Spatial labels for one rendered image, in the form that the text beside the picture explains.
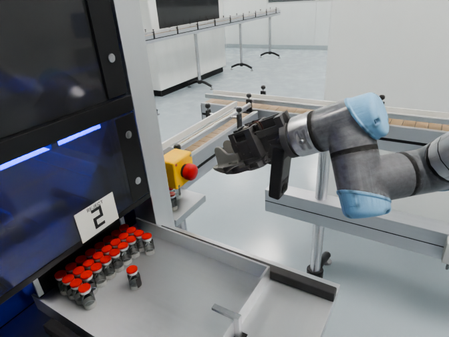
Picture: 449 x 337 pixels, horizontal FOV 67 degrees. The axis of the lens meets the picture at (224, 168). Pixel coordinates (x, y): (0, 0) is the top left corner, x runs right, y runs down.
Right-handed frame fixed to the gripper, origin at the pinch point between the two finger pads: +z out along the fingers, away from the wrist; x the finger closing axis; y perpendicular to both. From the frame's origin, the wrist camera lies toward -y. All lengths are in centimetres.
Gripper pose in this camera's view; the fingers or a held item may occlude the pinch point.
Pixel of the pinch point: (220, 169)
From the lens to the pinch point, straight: 75.6
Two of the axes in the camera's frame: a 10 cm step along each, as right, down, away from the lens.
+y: -4.2, -8.8, -2.1
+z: -7.5, 2.0, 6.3
